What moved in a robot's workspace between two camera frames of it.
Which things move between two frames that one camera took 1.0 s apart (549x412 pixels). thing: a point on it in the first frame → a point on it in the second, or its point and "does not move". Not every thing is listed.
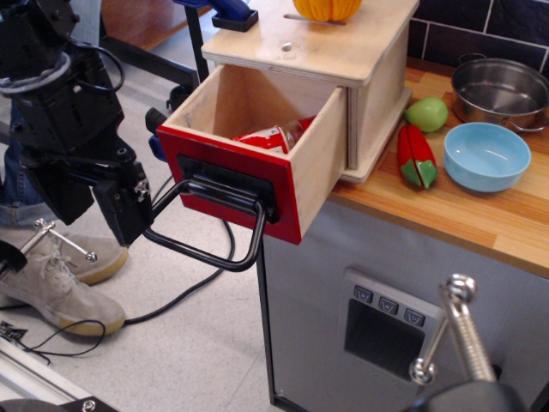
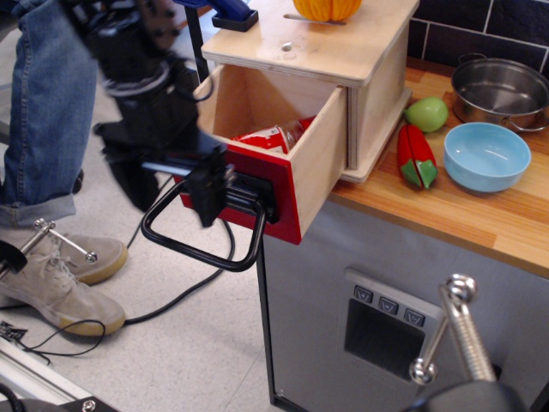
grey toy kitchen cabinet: x=353 y=305 does not move
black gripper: x=64 y=177 → x=138 y=154
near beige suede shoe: x=46 y=285 does not move
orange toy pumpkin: x=328 y=10 does not move
